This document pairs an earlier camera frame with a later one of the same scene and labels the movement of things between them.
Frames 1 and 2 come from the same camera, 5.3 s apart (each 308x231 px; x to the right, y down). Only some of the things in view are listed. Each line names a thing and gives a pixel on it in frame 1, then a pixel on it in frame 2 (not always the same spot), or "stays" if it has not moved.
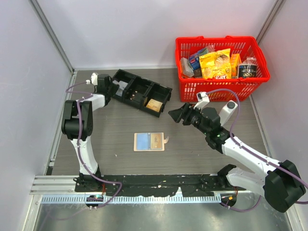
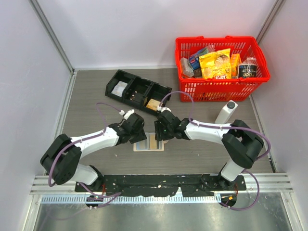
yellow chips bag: (216, 65) stays
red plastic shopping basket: (228, 69) stays
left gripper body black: (112, 89) → (137, 135)
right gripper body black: (195, 119) → (164, 133)
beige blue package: (149, 141) stays
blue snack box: (194, 60) stays
